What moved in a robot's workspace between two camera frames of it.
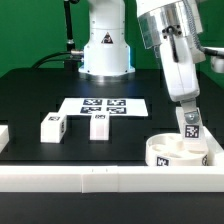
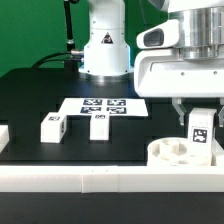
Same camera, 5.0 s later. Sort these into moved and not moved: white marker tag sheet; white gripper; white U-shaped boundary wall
Moved: white gripper
Not moved: white U-shaped boundary wall; white marker tag sheet
